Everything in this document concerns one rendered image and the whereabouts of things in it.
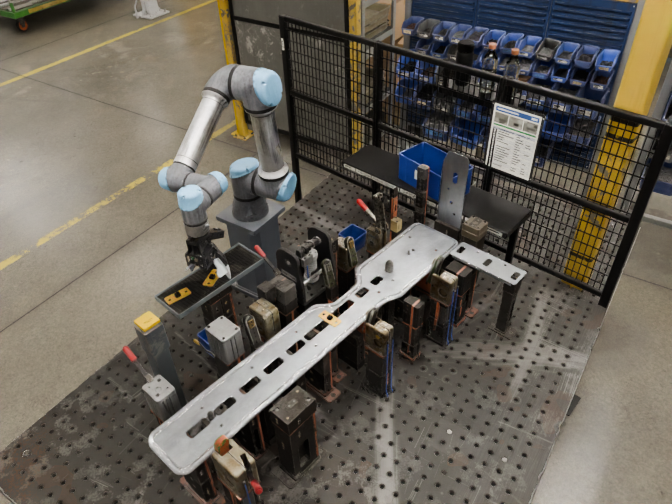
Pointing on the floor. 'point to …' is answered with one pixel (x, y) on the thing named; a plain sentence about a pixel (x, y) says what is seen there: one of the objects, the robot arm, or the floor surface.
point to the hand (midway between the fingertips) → (211, 273)
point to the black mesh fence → (472, 144)
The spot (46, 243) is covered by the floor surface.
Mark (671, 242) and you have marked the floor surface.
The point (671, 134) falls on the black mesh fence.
